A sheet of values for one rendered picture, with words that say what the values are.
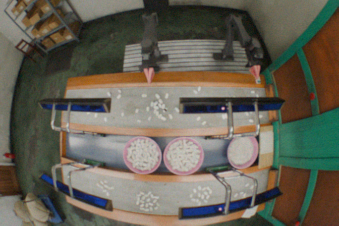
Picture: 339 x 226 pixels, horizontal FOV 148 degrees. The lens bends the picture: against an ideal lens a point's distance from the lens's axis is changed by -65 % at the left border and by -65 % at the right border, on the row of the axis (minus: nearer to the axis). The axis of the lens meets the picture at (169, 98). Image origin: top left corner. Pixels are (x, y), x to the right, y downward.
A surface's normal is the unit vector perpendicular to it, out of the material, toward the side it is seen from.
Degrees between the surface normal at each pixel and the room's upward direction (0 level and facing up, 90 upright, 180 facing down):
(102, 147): 0
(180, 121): 0
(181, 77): 0
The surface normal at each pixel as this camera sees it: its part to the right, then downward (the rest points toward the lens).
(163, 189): -0.04, -0.27
